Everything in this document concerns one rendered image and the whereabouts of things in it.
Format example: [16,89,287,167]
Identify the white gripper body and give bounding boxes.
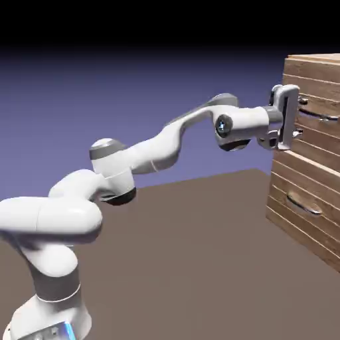
[270,84,301,151]

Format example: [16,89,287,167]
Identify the wooden drawer front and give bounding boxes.
[275,74,340,175]
[266,151,340,257]

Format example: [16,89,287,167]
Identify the light wooden cabinet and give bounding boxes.
[265,52,340,274]

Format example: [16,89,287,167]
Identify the curved metal drawer handle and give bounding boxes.
[297,105,340,122]
[286,192,324,216]

